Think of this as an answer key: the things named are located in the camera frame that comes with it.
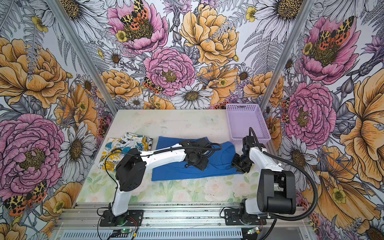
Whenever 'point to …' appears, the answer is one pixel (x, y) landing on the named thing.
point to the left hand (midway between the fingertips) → (200, 168)
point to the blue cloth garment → (221, 162)
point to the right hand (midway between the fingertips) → (234, 171)
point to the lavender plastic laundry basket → (242, 116)
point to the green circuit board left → (121, 233)
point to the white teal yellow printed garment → (128, 141)
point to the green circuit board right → (251, 231)
